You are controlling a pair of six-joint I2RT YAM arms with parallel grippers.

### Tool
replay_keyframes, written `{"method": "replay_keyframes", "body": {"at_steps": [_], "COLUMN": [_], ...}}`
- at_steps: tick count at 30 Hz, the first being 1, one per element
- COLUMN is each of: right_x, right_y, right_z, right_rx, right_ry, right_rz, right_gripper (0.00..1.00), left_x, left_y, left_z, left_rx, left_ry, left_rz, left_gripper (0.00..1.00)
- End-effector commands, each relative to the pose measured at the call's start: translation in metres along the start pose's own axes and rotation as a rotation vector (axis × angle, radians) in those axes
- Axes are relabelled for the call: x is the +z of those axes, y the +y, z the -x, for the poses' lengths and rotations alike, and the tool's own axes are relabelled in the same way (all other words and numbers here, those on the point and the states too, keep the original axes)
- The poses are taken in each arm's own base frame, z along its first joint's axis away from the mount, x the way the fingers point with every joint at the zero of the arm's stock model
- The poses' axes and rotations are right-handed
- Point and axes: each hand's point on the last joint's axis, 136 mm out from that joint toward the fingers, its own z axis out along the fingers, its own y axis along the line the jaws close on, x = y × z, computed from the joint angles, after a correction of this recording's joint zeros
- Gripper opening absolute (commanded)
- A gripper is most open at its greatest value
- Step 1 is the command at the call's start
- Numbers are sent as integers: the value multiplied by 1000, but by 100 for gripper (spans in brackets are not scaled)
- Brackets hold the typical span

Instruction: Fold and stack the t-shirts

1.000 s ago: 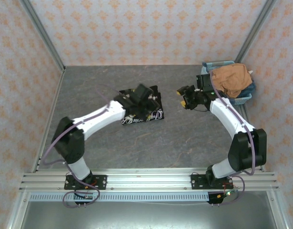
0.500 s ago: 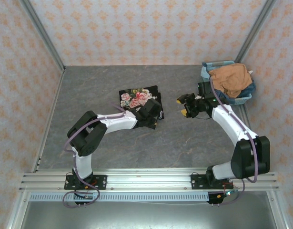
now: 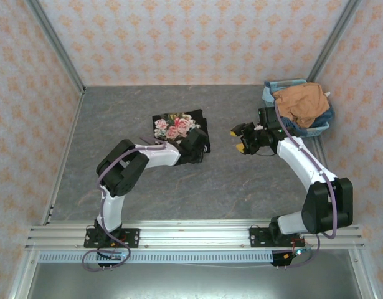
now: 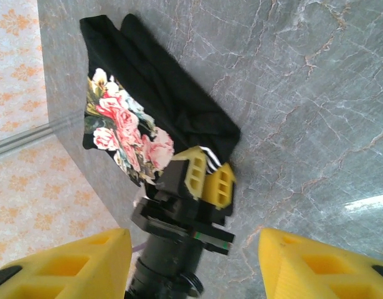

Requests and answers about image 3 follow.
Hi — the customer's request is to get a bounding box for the black floral print t-shirt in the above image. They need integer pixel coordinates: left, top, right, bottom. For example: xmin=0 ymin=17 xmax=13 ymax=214
xmin=152 ymin=108 xmax=212 ymax=166

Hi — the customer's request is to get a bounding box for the light blue perforated plastic basket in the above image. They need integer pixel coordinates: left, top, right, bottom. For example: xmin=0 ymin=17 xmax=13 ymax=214
xmin=262 ymin=79 xmax=331 ymax=138

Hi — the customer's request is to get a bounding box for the orange t-shirt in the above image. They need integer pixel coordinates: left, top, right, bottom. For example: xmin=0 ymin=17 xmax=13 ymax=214
xmin=273 ymin=82 xmax=331 ymax=128

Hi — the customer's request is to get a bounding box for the aluminium front mounting beam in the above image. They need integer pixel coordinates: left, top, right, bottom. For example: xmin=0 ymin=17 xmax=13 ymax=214
xmin=24 ymin=219 xmax=365 ymax=250

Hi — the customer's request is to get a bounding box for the steel sheet shelf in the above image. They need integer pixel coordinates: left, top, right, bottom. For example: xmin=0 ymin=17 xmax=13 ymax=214
xmin=24 ymin=263 xmax=366 ymax=299

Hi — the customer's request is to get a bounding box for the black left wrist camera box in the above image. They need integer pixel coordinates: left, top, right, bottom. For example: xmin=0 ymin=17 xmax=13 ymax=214
xmin=187 ymin=128 xmax=209 ymax=146

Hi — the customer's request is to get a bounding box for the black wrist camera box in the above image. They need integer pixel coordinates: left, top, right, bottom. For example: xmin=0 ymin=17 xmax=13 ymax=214
xmin=187 ymin=128 xmax=209 ymax=146
xmin=258 ymin=107 xmax=278 ymax=130

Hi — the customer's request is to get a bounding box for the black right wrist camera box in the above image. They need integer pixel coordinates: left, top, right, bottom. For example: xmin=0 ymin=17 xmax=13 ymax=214
xmin=258 ymin=107 xmax=278 ymax=130

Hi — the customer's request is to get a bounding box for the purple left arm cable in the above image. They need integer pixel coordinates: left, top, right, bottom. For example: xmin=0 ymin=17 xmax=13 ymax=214
xmin=81 ymin=135 xmax=167 ymax=272

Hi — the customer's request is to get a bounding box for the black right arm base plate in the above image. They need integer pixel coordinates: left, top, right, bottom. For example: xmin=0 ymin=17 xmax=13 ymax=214
xmin=249 ymin=226 xmax=306 ymax=249

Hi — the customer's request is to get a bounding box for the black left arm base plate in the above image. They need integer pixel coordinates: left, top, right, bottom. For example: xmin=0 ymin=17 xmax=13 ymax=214
xmin=83 ymin=228 xmax=141 ymax=249

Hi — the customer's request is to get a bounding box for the white slotted cable duct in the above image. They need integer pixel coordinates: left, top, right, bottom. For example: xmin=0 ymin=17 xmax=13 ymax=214
xmin=37 ymin=250 xmax=275 ymax=265

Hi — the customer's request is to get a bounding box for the aluminium frame post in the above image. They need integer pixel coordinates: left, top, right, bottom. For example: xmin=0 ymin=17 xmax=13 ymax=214
xmin=7 ymin=249 xmax=41 ymax=299
xmin=305 ymin=0 xmax=363 ymax=82
xmin=24 ymin=0 xmax=87 ymax=94
xmin=348 ymin=249 xmax=382 ymax=299

